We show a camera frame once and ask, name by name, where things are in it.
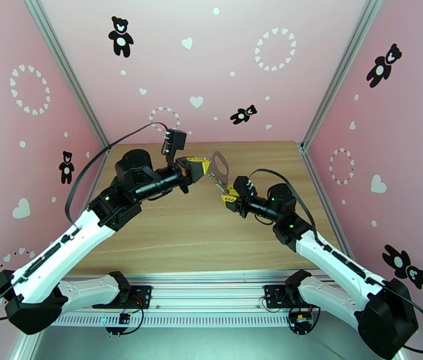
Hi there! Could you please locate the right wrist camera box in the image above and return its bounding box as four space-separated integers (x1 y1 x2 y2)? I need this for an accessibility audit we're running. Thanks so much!
232 176 259 199

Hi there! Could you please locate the aluminium frame post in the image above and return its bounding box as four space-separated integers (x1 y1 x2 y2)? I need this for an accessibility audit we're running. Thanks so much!
8 331 45 360

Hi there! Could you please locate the aluminium mounting beam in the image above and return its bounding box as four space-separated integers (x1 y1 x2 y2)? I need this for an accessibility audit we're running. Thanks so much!
62 272 351 315

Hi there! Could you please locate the white slotted cable duct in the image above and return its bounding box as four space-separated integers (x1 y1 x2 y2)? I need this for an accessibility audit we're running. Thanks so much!
52 314 360 329

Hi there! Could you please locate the aluminium corner post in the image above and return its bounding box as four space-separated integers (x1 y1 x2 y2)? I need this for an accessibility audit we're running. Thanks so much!
22 0 112 151
300 0 385 151

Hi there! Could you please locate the small wired circuit board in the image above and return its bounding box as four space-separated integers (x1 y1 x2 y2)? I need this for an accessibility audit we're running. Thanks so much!
287 306 322 337
104 308 145 338

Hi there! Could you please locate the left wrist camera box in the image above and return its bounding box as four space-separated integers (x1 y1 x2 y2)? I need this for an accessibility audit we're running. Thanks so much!
160 128 188 166

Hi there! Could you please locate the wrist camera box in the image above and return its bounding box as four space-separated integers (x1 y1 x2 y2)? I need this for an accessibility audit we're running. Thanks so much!
232 176 259 199
160 128 188 166

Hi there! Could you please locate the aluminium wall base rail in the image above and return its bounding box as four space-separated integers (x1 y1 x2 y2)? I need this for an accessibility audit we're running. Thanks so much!
300 145 353 259
85 146 112 208

